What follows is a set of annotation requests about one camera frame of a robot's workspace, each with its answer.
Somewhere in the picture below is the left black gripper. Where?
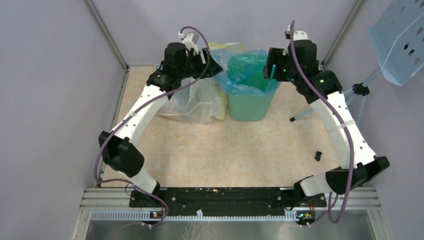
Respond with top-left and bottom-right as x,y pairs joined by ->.
177,47 -> 223,80

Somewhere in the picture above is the blue plastic trash bag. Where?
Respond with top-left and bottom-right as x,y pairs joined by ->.
211,49 -> 281,97

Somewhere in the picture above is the clear yellow-trimmed trash bag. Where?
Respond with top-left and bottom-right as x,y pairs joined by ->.
157,42 -> 248,125

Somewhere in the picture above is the green plastic trash bin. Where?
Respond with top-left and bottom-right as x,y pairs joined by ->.
228,92 -> 275,122

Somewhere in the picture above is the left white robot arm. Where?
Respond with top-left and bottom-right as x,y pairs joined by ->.
97,42 -> 223,207

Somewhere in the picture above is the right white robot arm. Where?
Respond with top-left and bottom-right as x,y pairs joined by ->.
263,40 -> 390,206

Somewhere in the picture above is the light blue tripod stand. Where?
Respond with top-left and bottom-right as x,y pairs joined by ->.
290,66 -> 382,123

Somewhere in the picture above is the small black plastic part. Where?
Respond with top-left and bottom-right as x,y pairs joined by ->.
314,151 -> 323,162

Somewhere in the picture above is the light blue perforated lamp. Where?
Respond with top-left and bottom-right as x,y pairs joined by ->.
366,0 -> 424,86

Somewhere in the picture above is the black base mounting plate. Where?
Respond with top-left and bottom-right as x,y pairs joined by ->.
129,187 -> 327,217

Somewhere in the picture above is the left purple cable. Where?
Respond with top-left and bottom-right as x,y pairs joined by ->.
93,26 -> 212,228

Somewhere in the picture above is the white toothed cable rail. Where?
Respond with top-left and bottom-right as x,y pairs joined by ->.
91,210 -> 299,222

